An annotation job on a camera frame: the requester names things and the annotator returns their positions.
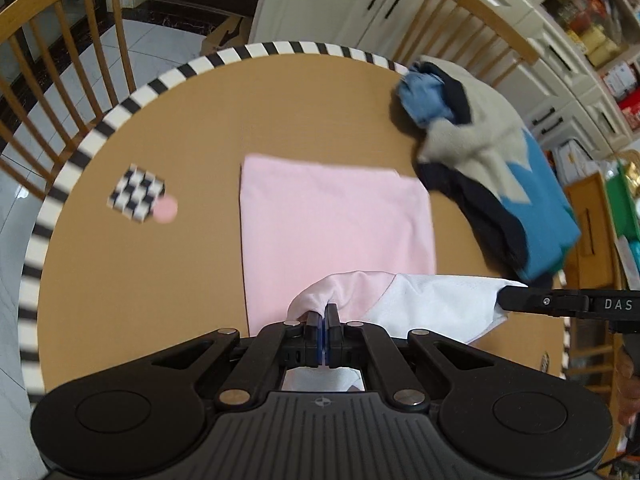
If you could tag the cardboard box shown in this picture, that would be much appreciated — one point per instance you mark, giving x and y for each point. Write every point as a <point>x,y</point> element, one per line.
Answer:
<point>225,35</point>

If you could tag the round wooden table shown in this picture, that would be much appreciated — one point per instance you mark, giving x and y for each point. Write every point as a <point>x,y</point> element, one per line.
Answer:
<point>175,285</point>

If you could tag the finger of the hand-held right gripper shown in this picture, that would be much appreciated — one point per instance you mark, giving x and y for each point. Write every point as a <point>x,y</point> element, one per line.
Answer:
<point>545,301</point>

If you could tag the green plastic basket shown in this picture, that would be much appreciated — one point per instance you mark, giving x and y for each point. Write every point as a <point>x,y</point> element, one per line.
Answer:
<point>622,200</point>

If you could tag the yellow packets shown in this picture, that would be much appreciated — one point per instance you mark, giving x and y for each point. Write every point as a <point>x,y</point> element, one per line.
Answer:
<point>597,45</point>

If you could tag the gold foil packet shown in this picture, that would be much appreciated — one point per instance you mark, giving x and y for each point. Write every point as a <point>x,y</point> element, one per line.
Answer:
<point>632,172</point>

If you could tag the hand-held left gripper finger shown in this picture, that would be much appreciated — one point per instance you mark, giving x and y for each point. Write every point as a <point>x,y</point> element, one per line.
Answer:
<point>331,335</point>
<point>318,340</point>

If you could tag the wooden drawer cabinet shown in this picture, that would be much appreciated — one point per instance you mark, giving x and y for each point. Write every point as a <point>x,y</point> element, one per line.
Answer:
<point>590,220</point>

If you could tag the pink and white t-shirt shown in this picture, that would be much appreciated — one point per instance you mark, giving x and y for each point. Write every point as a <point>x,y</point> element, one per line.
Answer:
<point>325,220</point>

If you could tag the teal wet wipes packet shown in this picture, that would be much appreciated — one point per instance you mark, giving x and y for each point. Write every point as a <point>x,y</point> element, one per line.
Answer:
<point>634,255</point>

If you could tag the white box red label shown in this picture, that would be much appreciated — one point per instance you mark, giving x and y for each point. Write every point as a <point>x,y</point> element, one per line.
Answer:
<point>617,77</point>

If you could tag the red printed box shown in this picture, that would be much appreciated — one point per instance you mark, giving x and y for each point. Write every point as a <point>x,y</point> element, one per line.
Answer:
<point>632,105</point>

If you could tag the person's right hand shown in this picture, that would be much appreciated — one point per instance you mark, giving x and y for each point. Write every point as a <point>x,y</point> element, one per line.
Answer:
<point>629,395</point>

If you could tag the colour-block knit sweater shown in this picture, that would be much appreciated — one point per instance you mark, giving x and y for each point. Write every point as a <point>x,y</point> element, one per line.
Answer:
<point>500,160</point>

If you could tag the wooden spindle-back chair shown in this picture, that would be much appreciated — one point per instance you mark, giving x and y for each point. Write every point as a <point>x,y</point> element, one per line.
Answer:
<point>475,15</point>
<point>50,35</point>
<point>590,355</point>

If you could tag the blue cloth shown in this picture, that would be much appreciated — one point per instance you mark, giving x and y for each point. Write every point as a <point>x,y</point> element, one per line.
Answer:
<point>425,95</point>

